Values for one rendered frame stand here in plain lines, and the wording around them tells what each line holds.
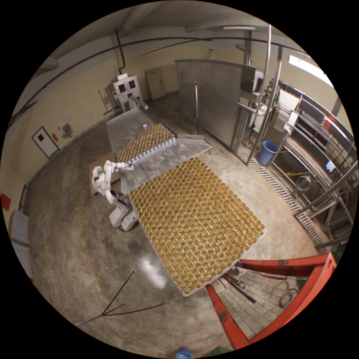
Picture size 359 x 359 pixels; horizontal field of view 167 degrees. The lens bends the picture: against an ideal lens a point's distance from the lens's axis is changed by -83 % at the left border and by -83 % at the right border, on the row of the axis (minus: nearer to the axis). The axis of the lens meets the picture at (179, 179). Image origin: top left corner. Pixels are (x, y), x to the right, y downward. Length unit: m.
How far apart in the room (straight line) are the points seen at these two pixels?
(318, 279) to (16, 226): 7.96
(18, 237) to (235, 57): 15.09
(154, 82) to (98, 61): 3.39
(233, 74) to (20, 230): 9.27
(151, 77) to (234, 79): 5.46
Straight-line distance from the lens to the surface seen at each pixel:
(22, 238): 7.49
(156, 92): 7.88
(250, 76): 2.45
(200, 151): 1.98
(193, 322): 2.91
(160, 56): 8.31
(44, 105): 8.24
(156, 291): 2.67
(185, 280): 1.36
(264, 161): 3.60
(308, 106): 2.79
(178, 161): 1.84
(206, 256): 1.33
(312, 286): 0.67
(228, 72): 3.04
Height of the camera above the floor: 2.44
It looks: 56 degrees down
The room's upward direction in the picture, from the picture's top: 10 degrees counter-clockwise
